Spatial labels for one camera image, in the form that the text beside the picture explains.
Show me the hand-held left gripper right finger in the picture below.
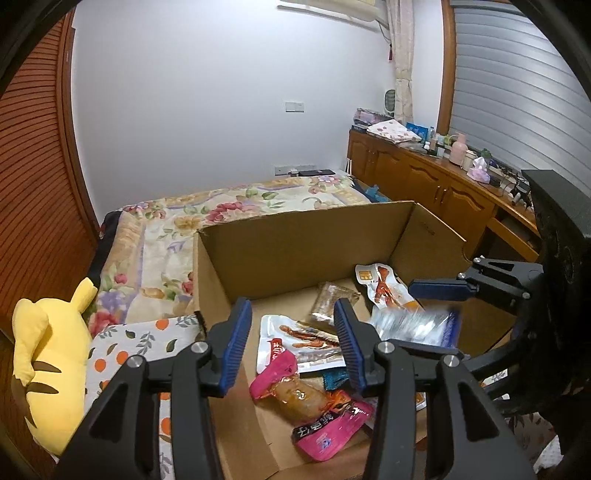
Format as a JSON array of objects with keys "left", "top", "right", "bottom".
[{"left": 333, "top": 298, "right": 536, "bottom": 480}]

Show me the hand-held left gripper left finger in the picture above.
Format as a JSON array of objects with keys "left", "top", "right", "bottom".
[{"left": 53, "top": 296, "right": 254, "bottom": 480}]

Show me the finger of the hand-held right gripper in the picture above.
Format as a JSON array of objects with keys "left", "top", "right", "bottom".
[
  {"left": 407, "top": 255, "right": 546, "bottom": 311},
  {"left": 385, "top": 338, "right": 526, "bottom": 385}
]

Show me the teal snack packet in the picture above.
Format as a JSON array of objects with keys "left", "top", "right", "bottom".
[{"left": 322, "top": 369, "right": 349, "bottom": 391}]

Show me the clear blue snack packet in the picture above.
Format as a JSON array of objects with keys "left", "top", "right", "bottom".
[{"left": 372, "top": 307, "right": 462, "bottom": 347}]

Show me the white chicken feet snack packet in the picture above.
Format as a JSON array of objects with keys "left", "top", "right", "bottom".
[{"left": 256, "top": 314, "right": 345, "bottom": 374}]

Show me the brown snack packet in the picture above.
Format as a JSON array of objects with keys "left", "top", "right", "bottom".
[{"left": 310, "top": 281, "right": 363, "bottom": 324}]

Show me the white packet with orange label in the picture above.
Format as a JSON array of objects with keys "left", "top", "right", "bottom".
[{"left": 355, "top": 263, "right": 423, "bottom": 311}]

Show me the pink sausage snack packet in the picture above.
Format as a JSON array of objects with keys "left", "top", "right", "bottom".
[{"left": 249, "top": 348, "right": 334, "bottom": 416}]

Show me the pink black snack packet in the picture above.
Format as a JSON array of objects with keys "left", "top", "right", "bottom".
[{"left": 291, "top": 399, "right": 376, "bottom": 463}]

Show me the brown cardboard box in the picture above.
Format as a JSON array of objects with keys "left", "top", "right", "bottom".
[{"left": 191, "top": 200, "right": 513, "bottom": 480}]

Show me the open wooden drawer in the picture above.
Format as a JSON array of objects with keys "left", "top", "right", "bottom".
[{"left": 487, "top": 217, "right": 541, "bottom": 261}]

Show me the long wooden cabinet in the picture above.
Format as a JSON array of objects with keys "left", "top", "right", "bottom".
[{"left": 346, "top": 128, "right": 541, "bottom": 264}]

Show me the pink tissue pack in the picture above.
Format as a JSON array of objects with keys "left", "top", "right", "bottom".
[{"left": 467, "top": 157, "right": 491, "bottom": 182}]

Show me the small cardboard box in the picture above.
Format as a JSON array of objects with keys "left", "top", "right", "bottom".
[{"left": 352, "top": 178, "right": 393, "bottom": 204}]

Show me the floral blanket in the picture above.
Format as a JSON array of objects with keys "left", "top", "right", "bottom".
[{"left": 90, "top": 174, "right": 375, "bottom": 326}]

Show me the pink thermos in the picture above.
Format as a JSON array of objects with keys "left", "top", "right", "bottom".
[{"left": 450, "top": 133, "right": 468, "bottom": 167}]

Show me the folded floral cloth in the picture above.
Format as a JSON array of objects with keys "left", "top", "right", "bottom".
[{"left": 366, "top": 119, "right": 422, "bottom": 145}]

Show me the dark cloth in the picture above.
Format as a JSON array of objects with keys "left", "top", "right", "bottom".
[{"left": 98, "top": 210, "right": 122, "bottom": 241}]

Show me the yellow plush toy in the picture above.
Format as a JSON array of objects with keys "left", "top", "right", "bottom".
[{"left": 11, "top": 277, "right": 99, "bottom": 455}]

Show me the purple floral pouch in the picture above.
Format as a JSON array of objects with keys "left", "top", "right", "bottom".
[{"left": 353, "top": 108, "right": 389, "bottom": 127}]

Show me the grey window blind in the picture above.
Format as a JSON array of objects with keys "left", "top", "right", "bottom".
[{"left": 450, "top": 0, "right": 591, "bottom": 185}]

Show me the beige patterned curtain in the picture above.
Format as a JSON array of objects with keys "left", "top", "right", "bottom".
[{"left": 387, "top": 0, "right": 416, "bottom": 125}]

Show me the wooden louvred wardrobe door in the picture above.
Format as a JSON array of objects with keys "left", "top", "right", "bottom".
[{"left": 0, "top": 9, "right": 100, "bottom": 462}]

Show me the cream air conditioner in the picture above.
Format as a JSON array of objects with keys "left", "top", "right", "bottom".
[{"left": 276, "top": 0, "right": 391, "bottom": 31}]

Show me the wooden window frame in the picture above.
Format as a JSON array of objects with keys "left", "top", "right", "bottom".
[{"left": 436, "top": 0, "right": 459, "bottom": 136}]

